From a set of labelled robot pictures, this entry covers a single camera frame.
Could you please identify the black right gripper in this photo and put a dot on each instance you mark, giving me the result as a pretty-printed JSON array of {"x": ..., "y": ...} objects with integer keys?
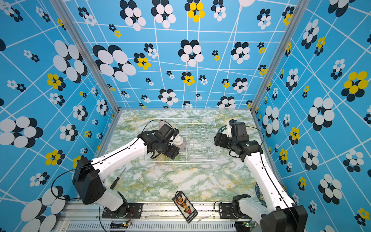
[{"x": 222, "y": 137}]

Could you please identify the large plain white plate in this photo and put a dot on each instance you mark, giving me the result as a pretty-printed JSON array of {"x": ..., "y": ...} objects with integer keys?
[{"x": 224, "y": 130}]

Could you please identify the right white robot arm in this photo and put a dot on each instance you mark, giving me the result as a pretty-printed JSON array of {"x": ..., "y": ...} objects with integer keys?
[{"x": 280, "y": 213}]

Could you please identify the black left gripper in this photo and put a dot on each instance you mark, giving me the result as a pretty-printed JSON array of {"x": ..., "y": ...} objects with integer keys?
[{"x": 174, "y": 152}]

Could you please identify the pink transparent plastic cup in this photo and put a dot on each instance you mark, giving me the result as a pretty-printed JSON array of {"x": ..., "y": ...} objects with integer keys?
[{"x": 161, "y": 124}]

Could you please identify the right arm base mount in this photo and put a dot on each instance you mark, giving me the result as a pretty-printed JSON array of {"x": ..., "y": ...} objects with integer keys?
[{"x": 226, "y": 211}]

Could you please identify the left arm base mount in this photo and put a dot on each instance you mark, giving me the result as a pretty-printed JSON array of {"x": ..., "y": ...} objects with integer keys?
[{"x": 133, "y": 210}]

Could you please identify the small green circuit board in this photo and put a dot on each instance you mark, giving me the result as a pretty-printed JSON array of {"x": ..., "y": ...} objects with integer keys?
[{"x": 119, "y": 226}]

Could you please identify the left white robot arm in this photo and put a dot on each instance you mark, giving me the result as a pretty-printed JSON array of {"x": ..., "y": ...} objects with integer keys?
[{"x": 90, "y": 174}]

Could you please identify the aluminium front rail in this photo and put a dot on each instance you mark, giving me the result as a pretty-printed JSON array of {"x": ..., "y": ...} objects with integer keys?
[{"x": 156, "y": 217}]

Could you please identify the white wire dish rack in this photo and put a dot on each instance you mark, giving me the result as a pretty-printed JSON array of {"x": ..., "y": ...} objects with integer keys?
[{"x": 199, "y": 136}]

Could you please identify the cartoon round mat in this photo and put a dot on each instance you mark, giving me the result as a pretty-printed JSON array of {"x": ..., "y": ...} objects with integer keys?
[{"x": 260, "y": 195}]

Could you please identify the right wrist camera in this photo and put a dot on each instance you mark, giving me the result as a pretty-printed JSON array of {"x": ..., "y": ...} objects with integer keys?
[{"x": 229, "y": 124}]

